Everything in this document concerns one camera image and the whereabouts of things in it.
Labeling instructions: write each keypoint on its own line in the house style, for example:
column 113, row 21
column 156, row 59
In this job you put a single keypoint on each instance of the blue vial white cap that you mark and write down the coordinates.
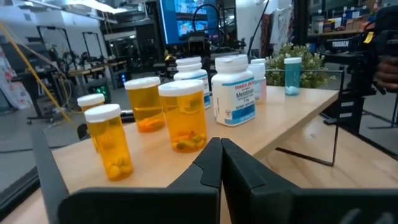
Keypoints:
column 293, row 77

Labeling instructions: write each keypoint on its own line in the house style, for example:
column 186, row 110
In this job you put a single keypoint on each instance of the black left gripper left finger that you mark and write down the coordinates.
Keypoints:
column 186, row 205

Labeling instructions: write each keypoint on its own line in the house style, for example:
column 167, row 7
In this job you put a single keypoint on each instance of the yellow tag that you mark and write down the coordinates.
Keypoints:
column 368, row 37
column 168, row 57

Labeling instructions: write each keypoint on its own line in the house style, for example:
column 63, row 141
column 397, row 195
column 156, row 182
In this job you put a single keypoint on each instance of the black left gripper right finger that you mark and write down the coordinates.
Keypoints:
column 264, row 205

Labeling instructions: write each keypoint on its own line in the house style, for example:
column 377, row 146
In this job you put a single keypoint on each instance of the small green potted plant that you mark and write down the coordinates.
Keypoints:
column 311, row 62

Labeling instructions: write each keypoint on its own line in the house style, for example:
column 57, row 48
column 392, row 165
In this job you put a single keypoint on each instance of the small orange pill bottle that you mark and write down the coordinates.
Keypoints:
column 90, row 100
column 110, row 146

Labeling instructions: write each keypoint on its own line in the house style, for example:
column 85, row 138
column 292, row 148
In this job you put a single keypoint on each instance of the black perforated computer case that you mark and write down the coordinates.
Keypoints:
column 98, row 90

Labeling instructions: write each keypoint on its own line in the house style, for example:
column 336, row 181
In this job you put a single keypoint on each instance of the black rolling cart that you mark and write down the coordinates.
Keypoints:
column 28, row 93

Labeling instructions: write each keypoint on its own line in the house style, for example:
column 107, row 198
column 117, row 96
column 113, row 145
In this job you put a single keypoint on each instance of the translucent pill bottle white cap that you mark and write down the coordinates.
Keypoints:
column 260, row 87

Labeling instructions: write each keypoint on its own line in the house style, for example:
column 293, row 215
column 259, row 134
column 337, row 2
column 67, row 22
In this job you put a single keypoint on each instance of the colourful poster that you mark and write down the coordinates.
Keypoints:
column 12, row 90

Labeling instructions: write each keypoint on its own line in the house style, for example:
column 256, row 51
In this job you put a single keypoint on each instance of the person's hand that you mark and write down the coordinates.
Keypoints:
column 387, row 73

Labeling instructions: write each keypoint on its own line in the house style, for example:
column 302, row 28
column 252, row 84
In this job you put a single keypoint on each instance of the storage shelf with boxes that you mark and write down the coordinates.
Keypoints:
column 335, row 25

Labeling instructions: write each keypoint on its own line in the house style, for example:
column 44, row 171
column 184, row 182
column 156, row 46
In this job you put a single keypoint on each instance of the white bottle blue label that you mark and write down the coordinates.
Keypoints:
column 192, row 74
column 233, row 93

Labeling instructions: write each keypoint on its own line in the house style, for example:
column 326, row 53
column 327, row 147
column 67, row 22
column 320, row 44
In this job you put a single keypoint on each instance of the computer monitor blue screen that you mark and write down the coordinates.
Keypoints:
column 186, row 18

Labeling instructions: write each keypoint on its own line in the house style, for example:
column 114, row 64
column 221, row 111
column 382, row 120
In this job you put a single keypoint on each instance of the patterned hanging fabric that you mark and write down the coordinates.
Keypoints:
column 280, row 28

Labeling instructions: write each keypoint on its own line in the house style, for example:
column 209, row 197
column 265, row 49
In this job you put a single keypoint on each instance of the black metal frame stand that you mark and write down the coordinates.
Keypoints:
column 38, row 40
column 84, row 43

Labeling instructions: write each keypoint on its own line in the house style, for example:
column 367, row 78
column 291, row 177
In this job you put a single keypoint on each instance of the black table frame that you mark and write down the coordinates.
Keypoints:
column 18, row 189

